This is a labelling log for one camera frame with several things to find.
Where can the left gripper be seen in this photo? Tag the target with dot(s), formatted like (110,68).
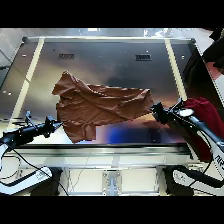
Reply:
(50,126)

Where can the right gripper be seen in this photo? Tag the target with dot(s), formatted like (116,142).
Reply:
(161,113)

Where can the brown T-shirt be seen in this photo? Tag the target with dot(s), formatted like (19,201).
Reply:
(100,106)

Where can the silver frame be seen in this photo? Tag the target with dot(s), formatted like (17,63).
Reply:
(111,160)

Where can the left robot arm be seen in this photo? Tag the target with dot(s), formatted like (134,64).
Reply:
(20,136)

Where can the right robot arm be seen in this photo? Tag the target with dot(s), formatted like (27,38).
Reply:
(206,140)

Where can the red garment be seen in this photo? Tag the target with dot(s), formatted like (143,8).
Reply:
(210,113)

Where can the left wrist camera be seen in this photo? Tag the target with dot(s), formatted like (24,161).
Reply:
(28,118)

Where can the black garment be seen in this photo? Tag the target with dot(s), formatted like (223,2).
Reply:
(215,50)

